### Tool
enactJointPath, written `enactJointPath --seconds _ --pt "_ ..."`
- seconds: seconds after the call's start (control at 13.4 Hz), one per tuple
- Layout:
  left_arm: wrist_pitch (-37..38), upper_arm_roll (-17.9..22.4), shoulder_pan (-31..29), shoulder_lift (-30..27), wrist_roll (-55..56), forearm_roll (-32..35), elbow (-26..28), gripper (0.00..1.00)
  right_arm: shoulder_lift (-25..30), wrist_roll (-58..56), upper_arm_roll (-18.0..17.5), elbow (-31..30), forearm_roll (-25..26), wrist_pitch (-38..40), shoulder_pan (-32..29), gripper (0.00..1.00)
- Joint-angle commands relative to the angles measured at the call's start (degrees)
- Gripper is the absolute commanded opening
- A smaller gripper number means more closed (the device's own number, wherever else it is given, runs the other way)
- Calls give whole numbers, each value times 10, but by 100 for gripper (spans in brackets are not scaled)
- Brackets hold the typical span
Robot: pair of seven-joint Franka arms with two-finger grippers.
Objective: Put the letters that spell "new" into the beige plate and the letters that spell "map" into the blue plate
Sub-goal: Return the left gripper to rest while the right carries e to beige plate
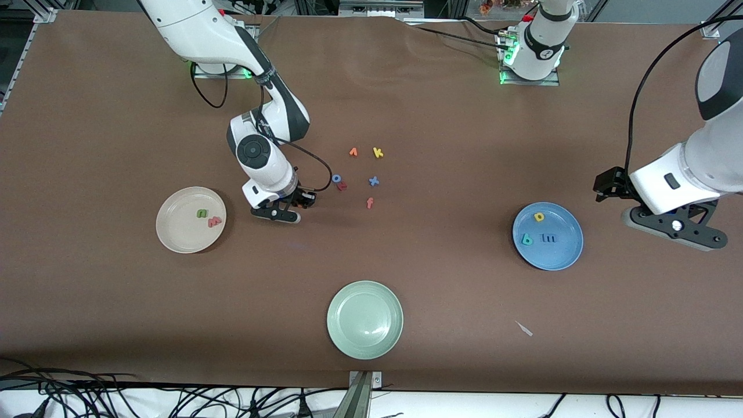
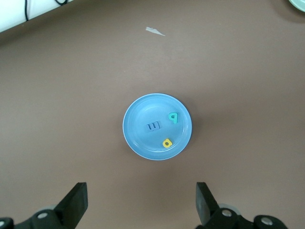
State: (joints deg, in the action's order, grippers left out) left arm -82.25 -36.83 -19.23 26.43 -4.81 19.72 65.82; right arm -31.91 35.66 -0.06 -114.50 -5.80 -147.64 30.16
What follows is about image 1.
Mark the tangle of black cables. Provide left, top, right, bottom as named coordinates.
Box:
left=0, top=357, right=349, bottom=418

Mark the beige brown plate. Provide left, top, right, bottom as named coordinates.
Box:
left=156, top=186, right=227, bottom=254

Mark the brown table cover sheet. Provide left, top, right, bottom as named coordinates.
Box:
left=0, top=10, right=743, bottom=395

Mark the pale green plate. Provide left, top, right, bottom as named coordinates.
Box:
left=326, top=280, right=404, bottom=361

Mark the blue plate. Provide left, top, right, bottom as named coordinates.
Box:
left=512, top=202, right=584, bottom=271

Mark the black cable across table cover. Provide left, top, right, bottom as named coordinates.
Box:
left=406, top=16, right=517, bottom=50

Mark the grey metal box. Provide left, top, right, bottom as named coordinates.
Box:
left=338, top=0, right=425, bottom=18

